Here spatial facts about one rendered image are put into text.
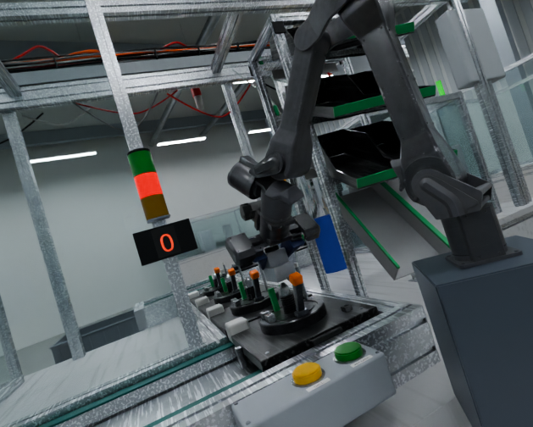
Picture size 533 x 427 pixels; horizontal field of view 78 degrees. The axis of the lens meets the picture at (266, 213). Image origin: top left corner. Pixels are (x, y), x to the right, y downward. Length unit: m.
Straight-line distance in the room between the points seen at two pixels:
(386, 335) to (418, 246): 0.26
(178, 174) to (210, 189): 1.25
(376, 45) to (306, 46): 0.10
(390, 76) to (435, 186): 0.15
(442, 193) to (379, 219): 0.44
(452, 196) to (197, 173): 11.90
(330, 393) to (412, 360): 0.22
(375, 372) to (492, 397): 0.14
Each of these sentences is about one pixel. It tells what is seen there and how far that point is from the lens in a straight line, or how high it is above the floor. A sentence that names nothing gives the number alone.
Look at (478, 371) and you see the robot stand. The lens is 0.44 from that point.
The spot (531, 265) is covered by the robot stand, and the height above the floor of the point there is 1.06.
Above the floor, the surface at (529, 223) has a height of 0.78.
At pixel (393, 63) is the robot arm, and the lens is 0.47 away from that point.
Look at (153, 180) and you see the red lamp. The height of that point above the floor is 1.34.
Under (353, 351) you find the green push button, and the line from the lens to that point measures 0.51.
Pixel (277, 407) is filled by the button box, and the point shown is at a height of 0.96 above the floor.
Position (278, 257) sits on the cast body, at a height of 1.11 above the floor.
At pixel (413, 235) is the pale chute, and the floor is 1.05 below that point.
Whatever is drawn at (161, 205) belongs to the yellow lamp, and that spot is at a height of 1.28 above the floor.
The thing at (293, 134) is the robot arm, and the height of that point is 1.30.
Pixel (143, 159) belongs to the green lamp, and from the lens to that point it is 0.77.
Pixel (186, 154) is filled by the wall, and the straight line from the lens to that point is 12.32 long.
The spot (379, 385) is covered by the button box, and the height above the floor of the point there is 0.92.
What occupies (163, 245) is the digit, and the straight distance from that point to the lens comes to 0.73.
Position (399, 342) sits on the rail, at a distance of 0.62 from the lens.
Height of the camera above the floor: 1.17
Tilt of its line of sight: 2 degrees up
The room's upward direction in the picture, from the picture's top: 17 degrees counter-clockwise
